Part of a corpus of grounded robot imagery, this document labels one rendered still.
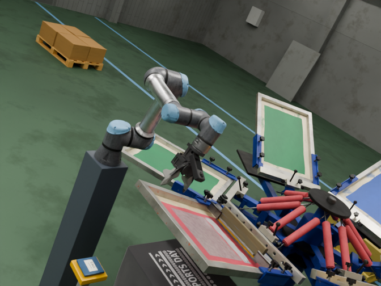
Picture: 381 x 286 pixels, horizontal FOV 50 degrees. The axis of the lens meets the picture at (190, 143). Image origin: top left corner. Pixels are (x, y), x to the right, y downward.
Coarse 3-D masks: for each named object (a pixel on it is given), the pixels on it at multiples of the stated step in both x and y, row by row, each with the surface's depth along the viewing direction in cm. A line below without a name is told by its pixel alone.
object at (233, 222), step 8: (224, 208) 236; (224, 216) 234; (232, 216) 231; (232, 224) 229; (240, 224) 227; (240, 232) 225; (248, 232) 222; (248, 240) 221; (256, 240) 218; (256, 248) 217; (264, 248) 214
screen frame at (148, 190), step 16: (144, 192) 194; (160, 192) 209; (176, 192) 222; (160, 208) 186; (176, 224) 179; (192, 256) 168; (208, 272) 165; (224, 272) 173; (240, 272) 183; (256, 272) 194
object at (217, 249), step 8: (192, 232) 195; (192, 240) 186; (200, 240) 192; (208, 240) 200; (216, 240) 208; (224, 240) 217; (200, 248) 184; (208, 248) 190; (216, 248) 197; (224, 248) 205; (240, 248) 224; (208, 256) 181; (216, 256) 187; (224, 256) 194; (232, 256) 203; (248, 256) 220; (240, 264) 200; (248, 264) 208; (256, 264) 217
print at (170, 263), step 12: (156, 252) 217; (168, 252) 220; (180, 252) 225; (156, 264) 208; (168, 264) 212; (180, 264) 215; (192, 264) 219; (168, 276) 204; (180, 276) 207; (192, 276) 211; (204, 276) 215
